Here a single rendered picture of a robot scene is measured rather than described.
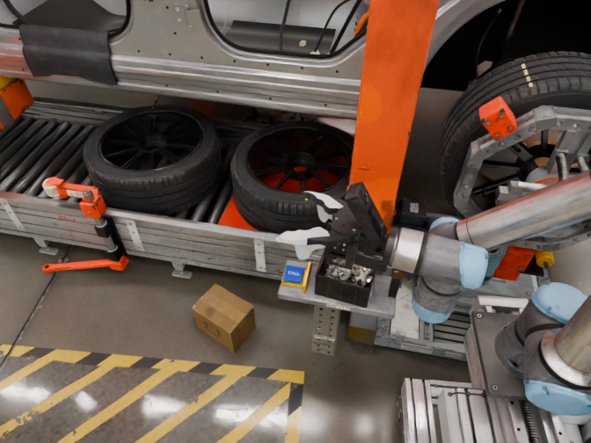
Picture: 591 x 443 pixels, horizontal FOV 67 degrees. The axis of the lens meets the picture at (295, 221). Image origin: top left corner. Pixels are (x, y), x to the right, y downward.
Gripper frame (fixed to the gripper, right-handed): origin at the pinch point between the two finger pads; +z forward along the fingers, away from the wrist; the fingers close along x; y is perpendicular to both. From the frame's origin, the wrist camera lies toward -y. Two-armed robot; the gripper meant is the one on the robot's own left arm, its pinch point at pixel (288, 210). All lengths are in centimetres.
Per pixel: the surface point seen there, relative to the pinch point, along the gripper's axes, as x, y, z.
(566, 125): 73, 4, -57
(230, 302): 52, 100, 42
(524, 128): 72, 7, -47
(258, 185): 89, 62, 45
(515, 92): 81, 0, -42
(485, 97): 87, 5, -35
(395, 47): 56, -15, -7
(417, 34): 56, -19, -12
